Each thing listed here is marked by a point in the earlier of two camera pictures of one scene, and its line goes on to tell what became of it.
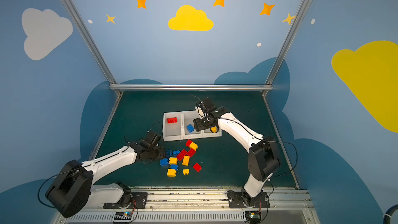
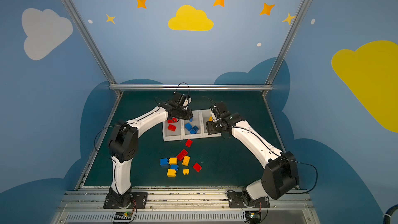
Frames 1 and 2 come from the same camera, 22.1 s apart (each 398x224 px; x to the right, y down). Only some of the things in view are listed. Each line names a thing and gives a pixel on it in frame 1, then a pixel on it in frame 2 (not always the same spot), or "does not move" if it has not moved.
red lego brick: [191, 152] → [171, 127]
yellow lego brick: [173, 161] does not move
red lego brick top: [188, 142] does not move
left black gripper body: [158, 155] → [181, 113]
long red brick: [173, 120] does not move
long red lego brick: [181, 154] does not move
